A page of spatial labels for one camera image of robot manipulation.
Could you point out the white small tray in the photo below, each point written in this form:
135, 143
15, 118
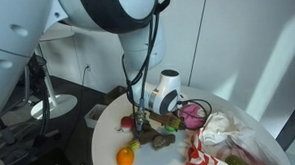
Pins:
93, 115

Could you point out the red radish toy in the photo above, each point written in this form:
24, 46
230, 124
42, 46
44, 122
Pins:
126, 124

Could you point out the pink cloth toy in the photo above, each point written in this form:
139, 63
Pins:
192, 115

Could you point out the orange fruit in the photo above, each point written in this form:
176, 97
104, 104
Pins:
125, 156

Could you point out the white red plastic bag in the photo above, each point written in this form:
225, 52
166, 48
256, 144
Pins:
223, 135

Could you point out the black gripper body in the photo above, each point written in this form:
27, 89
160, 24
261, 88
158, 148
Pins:
166, 120

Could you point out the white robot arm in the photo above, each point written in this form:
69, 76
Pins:
135, 23

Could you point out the yellow green toy piece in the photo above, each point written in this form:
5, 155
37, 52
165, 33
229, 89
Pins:
134, 145

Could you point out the brown plush toy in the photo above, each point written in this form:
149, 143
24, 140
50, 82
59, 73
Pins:
149, 135

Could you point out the dark green pear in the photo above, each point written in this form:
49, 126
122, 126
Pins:
234, 160

